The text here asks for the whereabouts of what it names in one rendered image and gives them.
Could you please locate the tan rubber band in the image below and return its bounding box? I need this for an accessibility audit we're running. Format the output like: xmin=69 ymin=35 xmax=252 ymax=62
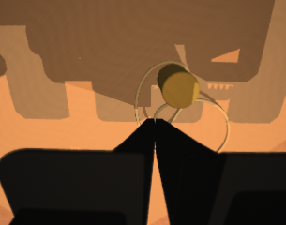
xmin=135 ymin=60 xmax=230 ymax=152

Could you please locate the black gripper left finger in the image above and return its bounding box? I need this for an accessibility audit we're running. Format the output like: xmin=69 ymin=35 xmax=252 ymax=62
xmin=0 ymin=118 xmax=156 ymax=225

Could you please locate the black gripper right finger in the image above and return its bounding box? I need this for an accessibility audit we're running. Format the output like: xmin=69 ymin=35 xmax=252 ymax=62
xmin=155 ymin=118 xmax=286 ymax=225

